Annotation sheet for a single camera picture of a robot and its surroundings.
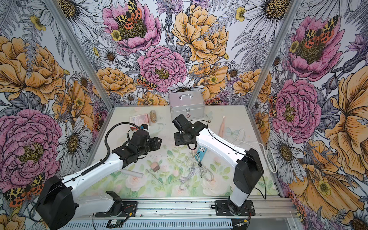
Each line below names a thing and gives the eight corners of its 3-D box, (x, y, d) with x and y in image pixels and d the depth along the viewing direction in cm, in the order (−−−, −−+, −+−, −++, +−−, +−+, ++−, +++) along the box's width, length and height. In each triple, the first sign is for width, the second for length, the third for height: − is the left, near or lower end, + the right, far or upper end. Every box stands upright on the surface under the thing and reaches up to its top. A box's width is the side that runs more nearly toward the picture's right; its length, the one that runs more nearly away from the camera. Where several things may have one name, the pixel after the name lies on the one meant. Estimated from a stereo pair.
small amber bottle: (150, 124, 113) (149, 120, 109) (150, 114, 120) (149, 110, 116) (156, 123, 113) (155, 119, 110) (156, 113, 120) (155, 109, 117)
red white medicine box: (129, 125, 111) (127, 122, 108) (132, 117, 116) (130, 113, 113) (148, 125, 111) (147, 122, 108) (150, 117, 116) (149, 113, 114)
